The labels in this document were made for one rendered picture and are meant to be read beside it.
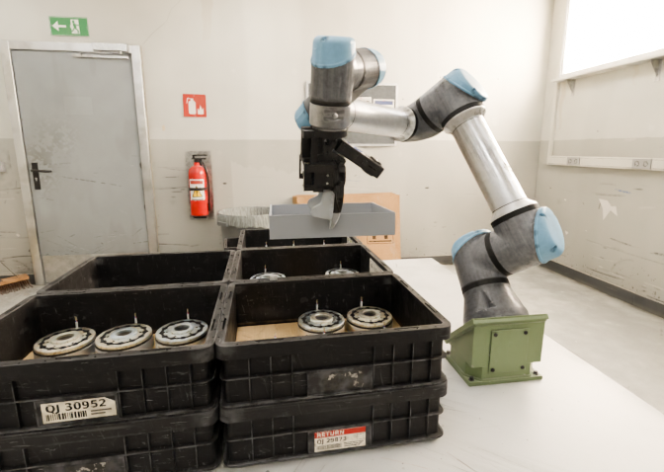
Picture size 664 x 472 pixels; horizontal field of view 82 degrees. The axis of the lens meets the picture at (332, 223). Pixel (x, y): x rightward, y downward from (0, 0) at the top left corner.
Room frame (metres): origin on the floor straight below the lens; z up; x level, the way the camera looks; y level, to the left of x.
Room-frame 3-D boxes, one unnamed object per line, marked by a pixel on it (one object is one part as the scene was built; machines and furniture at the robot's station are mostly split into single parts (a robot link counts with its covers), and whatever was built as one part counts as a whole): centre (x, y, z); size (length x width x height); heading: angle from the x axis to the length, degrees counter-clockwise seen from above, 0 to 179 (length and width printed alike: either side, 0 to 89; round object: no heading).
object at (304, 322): (0.79, 0.02, 0.86); 0.10 x 0.10 x 0.01
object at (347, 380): (0.73, 0.01, 0.87); 0.40 x 0.30 x 0.11; 100
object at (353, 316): (0.81, -0.08, 0.86); 0.10 x 0.10 x 0.01
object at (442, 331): (0.73, 0.01, 0.92); 0.40 x 0.30 x 0.02; 100
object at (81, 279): (0.95, 0.46, 0.87); 0.40 x 0.30 x 0.11; 100
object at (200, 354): (0.65, 0.41, 0.92); 0.40 x 0.30 x 0.02; 100
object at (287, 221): (0.90, 0.01, 1.07); 0.27 x 0.20 x 0.05; 98
